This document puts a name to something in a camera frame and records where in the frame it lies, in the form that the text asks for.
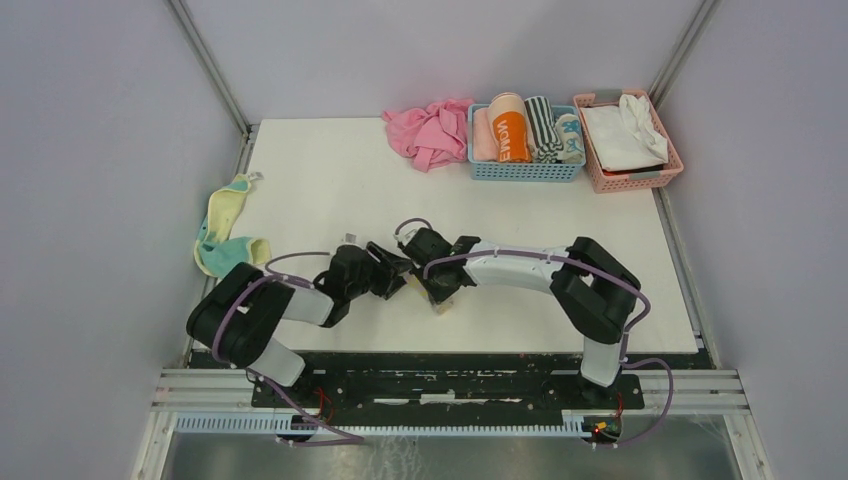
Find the white teal rolled towel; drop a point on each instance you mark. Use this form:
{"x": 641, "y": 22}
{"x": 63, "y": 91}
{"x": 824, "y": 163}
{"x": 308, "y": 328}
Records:
{"x": 569, "y": 130}

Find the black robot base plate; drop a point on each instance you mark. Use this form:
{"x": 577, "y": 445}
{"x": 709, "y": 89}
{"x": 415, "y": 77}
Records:
{"x": 460, "y": 390}

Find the orange rolled towel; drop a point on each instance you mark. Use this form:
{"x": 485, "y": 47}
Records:
{"x": 508, "y": 125}

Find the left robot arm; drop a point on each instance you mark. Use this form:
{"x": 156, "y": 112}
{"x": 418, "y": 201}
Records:
{"x": 237, "y": 320}

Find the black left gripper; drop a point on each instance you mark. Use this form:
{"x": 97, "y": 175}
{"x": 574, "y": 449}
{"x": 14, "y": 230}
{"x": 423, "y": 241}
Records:
{"x": 386, "y": 267}

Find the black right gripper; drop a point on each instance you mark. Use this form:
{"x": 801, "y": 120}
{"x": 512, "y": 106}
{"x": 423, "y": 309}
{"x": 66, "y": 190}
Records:
{"x": 439, "y": 294}

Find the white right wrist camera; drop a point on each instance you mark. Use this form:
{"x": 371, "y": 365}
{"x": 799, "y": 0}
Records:
{"x": 403, "y": 239}

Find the pink plastic basket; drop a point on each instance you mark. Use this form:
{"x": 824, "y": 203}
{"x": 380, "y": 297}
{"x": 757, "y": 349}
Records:
{"x": 608, "y": 182}

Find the pale yellow teal towel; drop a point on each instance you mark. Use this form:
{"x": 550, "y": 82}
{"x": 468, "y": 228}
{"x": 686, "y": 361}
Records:
{"x": 216, "y": 252}

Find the black white striped rolled towel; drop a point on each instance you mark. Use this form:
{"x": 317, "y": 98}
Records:
{"x": 547, "y": 141}

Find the blue plastic basket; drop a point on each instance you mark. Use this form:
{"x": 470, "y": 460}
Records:
{"x": 524, "y": 172}

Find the crumpled pink towel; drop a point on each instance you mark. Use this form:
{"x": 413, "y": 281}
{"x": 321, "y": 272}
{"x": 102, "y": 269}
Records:
{"x": 430, "y": 137}

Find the yellow grey patterned towel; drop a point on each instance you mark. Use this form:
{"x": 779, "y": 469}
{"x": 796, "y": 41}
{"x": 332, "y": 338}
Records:
{"x": 438, "y": 308}

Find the pale pink rolled towel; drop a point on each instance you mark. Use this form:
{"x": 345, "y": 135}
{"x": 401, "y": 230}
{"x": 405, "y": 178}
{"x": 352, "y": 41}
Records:
{"x": 483, "y": 143}

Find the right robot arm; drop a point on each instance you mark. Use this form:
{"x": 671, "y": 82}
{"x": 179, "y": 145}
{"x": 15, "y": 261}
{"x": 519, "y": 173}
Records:
{"x": 599, "y": 296}

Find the white folded cloth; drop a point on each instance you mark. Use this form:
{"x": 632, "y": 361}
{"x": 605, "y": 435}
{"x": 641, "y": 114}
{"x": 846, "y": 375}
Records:
{"x": 624, "y": 136}

